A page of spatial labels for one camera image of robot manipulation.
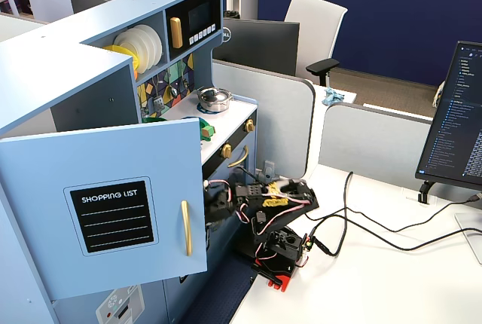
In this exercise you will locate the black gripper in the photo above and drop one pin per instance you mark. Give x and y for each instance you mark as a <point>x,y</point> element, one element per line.
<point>215,208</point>

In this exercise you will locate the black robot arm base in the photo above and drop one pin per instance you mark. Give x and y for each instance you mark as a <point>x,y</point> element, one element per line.
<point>286,245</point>

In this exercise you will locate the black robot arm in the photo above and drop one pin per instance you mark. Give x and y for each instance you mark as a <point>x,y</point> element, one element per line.
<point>278,203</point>

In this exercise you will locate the blue shopping list cabinet door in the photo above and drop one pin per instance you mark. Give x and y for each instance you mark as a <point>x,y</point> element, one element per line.
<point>113,150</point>

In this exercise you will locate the gold oven knob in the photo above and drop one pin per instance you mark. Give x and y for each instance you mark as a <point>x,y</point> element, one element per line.
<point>249,125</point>
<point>226,150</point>

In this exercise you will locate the green plastic toy container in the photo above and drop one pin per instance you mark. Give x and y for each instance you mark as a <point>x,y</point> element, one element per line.
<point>206,130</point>

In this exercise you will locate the red table clamp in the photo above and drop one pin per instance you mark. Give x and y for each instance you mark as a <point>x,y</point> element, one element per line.
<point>278,277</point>

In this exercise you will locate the grey desk divider panel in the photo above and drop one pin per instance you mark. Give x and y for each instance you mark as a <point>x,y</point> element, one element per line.
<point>373,143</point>
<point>271,120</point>

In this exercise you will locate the steel toy pot with lid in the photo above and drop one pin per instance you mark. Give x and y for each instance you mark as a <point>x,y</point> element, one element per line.
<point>214,98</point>

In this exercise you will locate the green plastic bowl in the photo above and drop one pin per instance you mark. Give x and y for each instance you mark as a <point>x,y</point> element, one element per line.
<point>152,119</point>

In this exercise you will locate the grey toy grater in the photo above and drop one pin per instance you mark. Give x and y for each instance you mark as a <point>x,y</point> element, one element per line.
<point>158,104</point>

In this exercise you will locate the blue crumpled cloth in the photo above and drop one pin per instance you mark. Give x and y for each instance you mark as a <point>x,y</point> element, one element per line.
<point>331,97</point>

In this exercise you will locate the black Dell monitor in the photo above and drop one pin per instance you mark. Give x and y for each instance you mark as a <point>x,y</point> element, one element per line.
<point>260,45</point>

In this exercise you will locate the white plastic plate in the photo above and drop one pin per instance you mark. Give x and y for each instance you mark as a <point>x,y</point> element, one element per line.
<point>150,48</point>
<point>158,47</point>
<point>130,47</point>

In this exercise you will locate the yellow plastic plate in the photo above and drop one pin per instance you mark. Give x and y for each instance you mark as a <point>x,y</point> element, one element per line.
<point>116,49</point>

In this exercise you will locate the white office chair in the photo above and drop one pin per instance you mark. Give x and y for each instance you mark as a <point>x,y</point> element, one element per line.
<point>314,26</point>

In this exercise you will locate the blue wooden toy kitchen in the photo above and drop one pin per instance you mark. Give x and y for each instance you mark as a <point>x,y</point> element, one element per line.
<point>45,75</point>

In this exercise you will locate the dark background monitor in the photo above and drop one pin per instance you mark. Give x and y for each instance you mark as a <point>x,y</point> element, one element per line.
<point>84,0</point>

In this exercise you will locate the monitor showing code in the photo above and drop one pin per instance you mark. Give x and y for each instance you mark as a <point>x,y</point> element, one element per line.
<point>455,120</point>

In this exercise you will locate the silver monitor stand base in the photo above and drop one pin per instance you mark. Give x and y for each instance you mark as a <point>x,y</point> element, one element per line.
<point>470,237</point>

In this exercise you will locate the grey plastic bracket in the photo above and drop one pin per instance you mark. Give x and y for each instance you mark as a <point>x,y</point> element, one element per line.
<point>268,169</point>

